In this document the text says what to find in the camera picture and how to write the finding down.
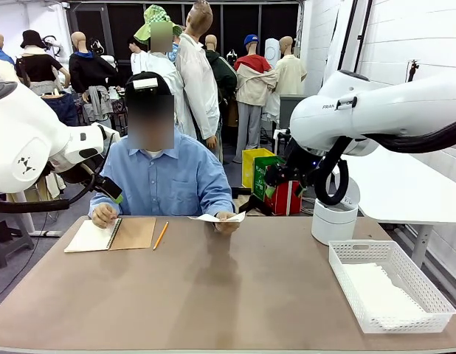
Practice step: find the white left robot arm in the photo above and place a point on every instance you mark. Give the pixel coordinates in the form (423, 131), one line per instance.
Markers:
(25, 140)

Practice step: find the grey plastic stool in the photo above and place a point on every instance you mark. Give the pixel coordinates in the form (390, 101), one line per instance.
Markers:
(6, 239)

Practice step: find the person's left forearm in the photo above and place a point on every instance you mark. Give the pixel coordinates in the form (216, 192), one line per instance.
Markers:
(218, 203)

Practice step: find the black floor stand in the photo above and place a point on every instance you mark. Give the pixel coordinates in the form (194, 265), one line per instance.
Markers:
(254, 204)

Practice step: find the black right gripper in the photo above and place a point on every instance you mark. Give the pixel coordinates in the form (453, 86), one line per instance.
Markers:
(298, 166)

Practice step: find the mannequin with black hat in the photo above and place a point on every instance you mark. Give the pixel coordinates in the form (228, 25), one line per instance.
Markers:
(36, 66)

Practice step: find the white paper sheet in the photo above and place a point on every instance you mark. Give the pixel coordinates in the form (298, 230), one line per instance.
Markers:
(213, 218)

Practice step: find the white paper stack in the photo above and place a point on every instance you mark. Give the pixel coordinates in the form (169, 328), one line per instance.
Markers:
(383, 291)

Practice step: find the background person white shirt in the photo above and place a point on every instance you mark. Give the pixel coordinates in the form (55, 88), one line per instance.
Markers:
(137, 60)

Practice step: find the mannequin with green hat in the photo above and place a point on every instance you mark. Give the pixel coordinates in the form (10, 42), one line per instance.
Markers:
(165, 62)

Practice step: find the mannequin in black hoodie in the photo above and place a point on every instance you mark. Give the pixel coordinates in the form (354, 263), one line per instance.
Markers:
(86, 70)

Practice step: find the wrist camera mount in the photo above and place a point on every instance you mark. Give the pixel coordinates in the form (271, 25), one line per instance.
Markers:
(283, 135)

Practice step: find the spiral notebook brown cover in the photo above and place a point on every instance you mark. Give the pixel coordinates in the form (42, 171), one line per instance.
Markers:
(132, 234)

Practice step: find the mannequin with blue cap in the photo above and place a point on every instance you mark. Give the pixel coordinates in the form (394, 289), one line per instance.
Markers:
(252, 85)

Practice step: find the small tripod camera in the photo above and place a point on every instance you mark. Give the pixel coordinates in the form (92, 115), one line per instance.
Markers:
(412, 70)

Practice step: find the white perforated plastic basket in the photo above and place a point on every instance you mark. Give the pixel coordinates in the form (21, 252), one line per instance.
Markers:
(361, 306)

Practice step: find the person's right forearm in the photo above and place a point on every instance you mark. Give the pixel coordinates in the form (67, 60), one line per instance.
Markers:
(100, 199)

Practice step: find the person in blue shirt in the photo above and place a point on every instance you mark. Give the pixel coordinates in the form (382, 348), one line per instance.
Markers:
(165, 177)

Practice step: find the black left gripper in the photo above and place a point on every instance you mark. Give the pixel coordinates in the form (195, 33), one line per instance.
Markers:
(80, 173)

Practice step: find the white round trash bin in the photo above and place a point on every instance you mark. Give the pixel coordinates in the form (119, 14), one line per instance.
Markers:
(333, 225)

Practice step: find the grey cabinet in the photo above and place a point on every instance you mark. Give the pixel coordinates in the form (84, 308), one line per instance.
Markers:
(287, 110)

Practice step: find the yellow recycling bag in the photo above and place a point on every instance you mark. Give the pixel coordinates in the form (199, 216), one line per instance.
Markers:
(248, 169)

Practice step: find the orange pencil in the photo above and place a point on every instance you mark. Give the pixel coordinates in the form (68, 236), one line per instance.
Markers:
(161, 236)

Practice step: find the tall mannequin white shirt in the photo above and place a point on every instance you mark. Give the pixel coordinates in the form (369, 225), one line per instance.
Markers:
(198, 81)

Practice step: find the mannequin in cream shirt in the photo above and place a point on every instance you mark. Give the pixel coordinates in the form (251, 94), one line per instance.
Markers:
(290, 73)

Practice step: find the person's left hand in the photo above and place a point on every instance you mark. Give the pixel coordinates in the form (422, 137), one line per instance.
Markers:
(228, 225)

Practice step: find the white side table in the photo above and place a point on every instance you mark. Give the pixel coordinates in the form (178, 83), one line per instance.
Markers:
(397, 191)

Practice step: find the green recycling bag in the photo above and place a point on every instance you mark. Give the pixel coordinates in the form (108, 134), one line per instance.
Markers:
(259, 177)

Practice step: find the mannequin in dark green jacket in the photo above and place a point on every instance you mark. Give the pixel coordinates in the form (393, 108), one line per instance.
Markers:
(224, 73)

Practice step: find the person's right hand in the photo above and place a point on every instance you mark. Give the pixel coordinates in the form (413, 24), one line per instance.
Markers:
(104, 215)

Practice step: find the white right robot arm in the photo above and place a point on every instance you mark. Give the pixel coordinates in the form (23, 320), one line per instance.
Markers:
(361, 114)

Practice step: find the mannequin legs in jeans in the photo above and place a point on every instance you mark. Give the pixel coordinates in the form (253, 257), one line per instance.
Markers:
(63, 108)

